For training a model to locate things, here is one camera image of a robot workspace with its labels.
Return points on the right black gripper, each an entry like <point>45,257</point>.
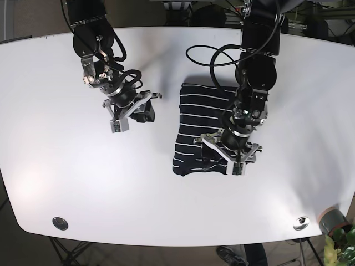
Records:
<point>126,103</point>

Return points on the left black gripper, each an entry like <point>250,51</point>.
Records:
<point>231,141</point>

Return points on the black white striped T-shirt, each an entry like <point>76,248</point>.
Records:
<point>200,108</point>

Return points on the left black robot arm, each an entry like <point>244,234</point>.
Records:
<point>256,75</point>

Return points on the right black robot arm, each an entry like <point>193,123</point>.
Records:
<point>101,54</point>

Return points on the right silver table grommet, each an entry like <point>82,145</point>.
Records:
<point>301,223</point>

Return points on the silver table grommet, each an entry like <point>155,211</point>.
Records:
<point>60,223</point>
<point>301,223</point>

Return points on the grey plant pot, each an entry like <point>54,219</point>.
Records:
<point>332,219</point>

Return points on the left silver table grommet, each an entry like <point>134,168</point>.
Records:
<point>60,223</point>

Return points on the green potted plant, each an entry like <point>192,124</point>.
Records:
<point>339,249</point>

